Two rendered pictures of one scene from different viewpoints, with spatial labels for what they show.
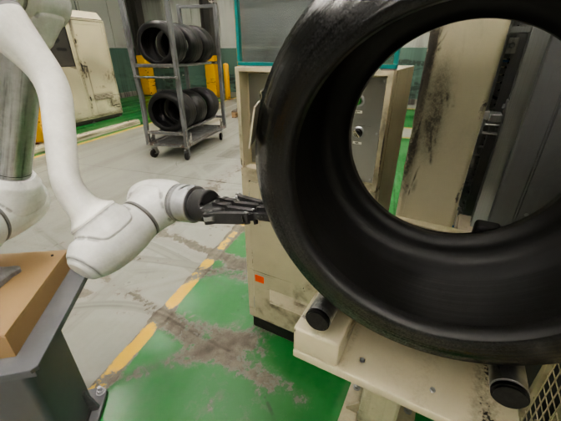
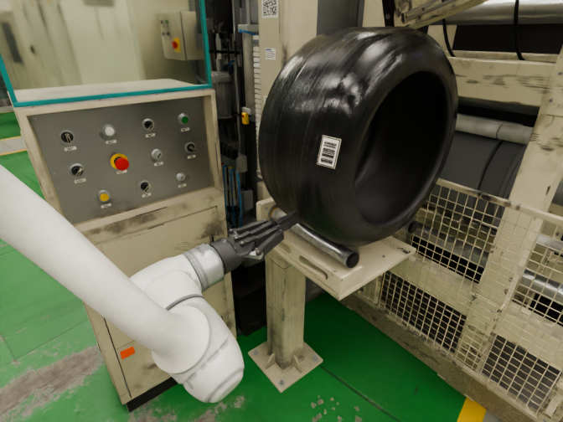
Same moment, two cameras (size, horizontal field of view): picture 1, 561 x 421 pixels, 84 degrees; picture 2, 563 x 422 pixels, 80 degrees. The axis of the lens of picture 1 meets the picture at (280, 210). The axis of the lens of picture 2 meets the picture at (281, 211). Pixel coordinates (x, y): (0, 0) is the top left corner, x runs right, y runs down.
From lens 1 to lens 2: 0.75 m
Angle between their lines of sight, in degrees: 58
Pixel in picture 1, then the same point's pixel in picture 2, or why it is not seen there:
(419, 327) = (396, 220)
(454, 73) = not seen: hidden behind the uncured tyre
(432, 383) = (379, 254)
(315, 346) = (352, 279)
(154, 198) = (189, 280)
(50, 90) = (49, 214)
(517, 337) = (420, 198)
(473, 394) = (388, 246)
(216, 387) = not seen: outside the picture
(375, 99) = (197, 115)
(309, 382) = not seen: hidden behind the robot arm
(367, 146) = (200, 156)
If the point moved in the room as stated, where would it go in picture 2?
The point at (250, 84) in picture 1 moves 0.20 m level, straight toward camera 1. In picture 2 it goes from (38, 129) to (98, 136)
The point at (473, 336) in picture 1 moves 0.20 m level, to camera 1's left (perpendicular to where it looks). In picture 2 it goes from (410, 208) to (402, 244)
